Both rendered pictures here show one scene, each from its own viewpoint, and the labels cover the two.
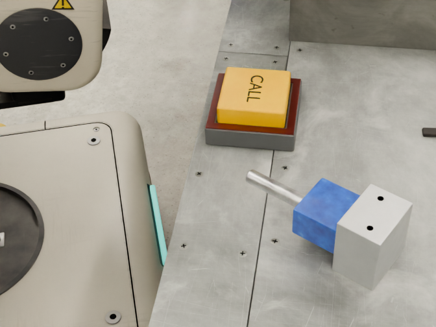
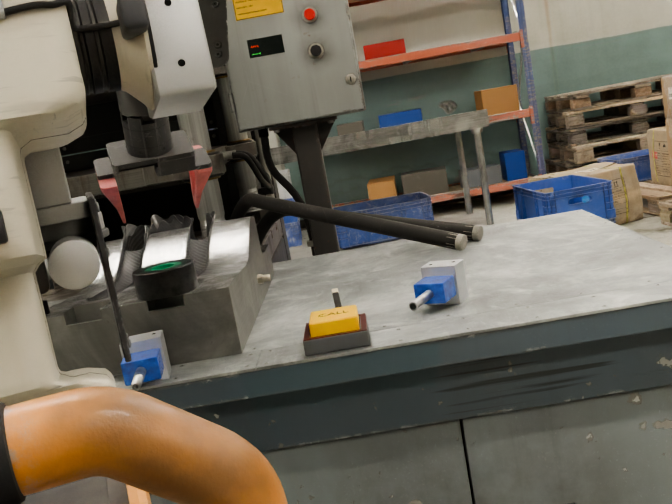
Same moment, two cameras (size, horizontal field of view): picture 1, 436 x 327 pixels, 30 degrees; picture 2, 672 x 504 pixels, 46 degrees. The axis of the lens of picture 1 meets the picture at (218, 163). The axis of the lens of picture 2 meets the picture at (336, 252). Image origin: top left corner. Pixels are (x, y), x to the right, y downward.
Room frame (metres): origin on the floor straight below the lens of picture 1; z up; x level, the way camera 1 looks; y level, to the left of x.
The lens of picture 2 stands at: (0.69, 0.92, 1.08)
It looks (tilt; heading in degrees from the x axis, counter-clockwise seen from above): 10 degrees down; 262
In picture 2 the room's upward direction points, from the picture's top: 10 degrees counter-clockwise
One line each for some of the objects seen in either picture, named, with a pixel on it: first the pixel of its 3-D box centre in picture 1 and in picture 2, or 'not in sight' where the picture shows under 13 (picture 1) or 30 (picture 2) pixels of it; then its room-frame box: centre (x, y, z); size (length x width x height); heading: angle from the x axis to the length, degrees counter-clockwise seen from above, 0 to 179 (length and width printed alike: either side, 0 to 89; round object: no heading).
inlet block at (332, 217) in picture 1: (317, 209); (432, 291); (0.43, -0.08, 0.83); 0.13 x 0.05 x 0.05; 51
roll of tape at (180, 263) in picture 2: not in sight; (165, 279); (0.76, -0.12, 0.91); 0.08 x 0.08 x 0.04
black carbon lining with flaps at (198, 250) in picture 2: not in sight; (157, 252); (0.78, -0.33, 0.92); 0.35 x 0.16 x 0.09; 80
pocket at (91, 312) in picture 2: not in sight; (90, 320); (0.87, -0.14, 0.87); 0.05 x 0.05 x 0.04; 80
